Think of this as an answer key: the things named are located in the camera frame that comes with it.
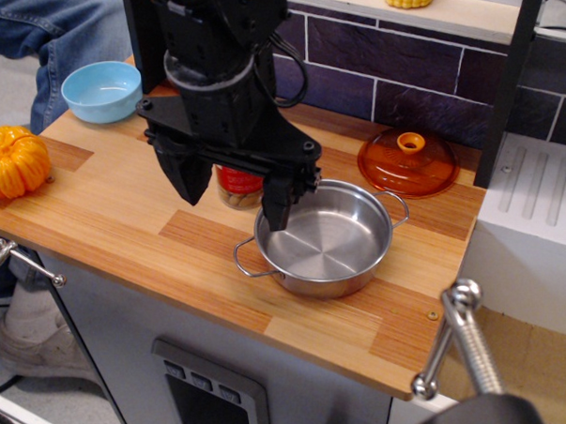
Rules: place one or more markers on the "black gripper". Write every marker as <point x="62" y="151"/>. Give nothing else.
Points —
<point x="235" y="123"/>

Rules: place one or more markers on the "almond jar with red label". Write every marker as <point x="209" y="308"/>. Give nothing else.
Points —
<point x="239" y="190"/>

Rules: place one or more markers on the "stainless steel pot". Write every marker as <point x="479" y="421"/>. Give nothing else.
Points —
<point x="334" y="241"/>

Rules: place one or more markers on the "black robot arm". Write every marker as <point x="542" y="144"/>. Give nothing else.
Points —
<point x="212" y="40"/>

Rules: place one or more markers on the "orange glass pot lid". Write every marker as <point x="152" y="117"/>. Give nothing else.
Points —
<point x="410" y="163"/>

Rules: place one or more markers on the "light blue bowl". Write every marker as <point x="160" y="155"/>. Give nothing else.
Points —
<point x="103" y="93"/>

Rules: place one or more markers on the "grey toy oven panel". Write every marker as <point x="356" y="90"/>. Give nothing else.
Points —
<point x="205" y="392"/>

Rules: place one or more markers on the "orange toy pumpkin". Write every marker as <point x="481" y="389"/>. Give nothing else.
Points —
<point x="25" y="163"/>

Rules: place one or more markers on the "person leg in jeans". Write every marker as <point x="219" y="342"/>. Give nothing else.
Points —
<point x="64" y="35"/>

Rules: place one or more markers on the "white shoe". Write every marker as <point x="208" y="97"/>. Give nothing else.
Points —
<point x="36" y="341"/>

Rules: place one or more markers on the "metal clamp screw right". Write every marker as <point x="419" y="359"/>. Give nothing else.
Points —
<point x="459" y="327"/>

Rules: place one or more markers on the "white toy sink drainer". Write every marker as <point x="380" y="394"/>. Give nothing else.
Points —
<point x="527" y="192"/>

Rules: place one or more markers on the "wooden upper shelf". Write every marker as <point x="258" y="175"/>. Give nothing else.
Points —
<point x="485" y="20"/>

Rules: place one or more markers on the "black shelf post left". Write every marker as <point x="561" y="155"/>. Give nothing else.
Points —
<point x="147" y="42"/>

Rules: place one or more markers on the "black shelf post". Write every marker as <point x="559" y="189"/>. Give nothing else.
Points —
<point x="147" y="42"/>
<point x="523" y="36"/>

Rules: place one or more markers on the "black shelf post right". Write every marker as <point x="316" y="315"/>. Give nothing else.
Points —
<point x="523" y="36"/>

